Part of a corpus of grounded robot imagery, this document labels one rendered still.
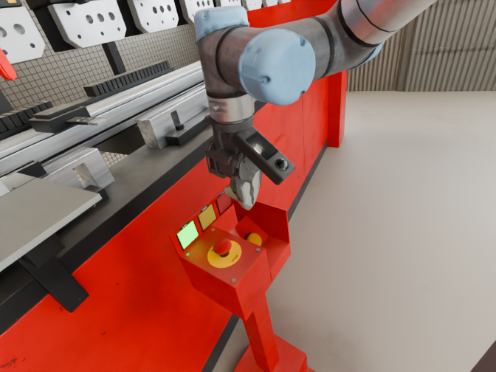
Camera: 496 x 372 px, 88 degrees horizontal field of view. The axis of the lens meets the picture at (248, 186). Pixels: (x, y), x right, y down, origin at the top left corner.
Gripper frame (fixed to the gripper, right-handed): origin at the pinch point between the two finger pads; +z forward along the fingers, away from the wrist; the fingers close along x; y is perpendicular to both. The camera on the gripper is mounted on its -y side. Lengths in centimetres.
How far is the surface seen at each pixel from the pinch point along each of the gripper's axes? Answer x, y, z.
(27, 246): 32.3, 9.5, -14.8
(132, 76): -34, 85, -10
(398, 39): -350, 32, 29
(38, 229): 30.3, 11.1, -15.0
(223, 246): 10.0, 0.3, 3.2
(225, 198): -1.8, 9.3, 3.4
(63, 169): 18.6, 36.4, -9.0
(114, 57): -50, 123, -12
